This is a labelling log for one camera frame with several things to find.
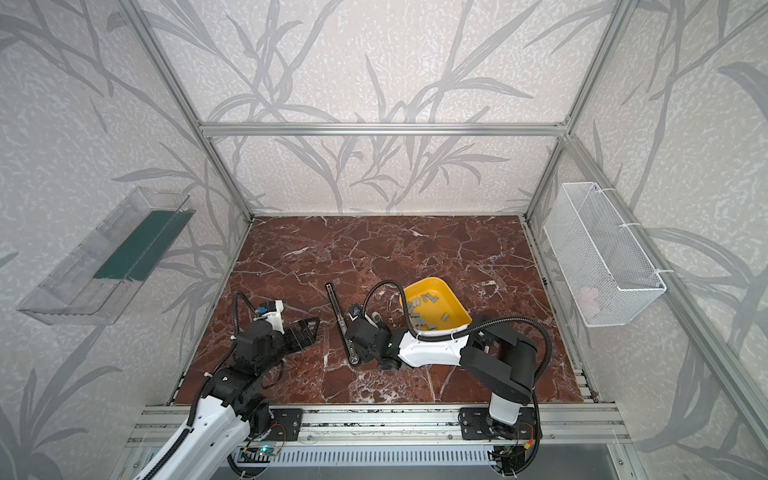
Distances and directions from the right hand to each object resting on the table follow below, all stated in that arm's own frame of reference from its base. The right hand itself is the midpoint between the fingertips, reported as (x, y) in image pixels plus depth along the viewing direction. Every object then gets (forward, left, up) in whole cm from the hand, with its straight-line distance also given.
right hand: (365, 326), depth 87 cm
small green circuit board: (-30, +21, -2) cm, 37 cm away
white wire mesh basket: (-3, -54, +31) cm, 63 cm away
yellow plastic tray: (+7, -21, -3) cm, 22 cm away
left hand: (0, +14, +7) cm, 15 cm away
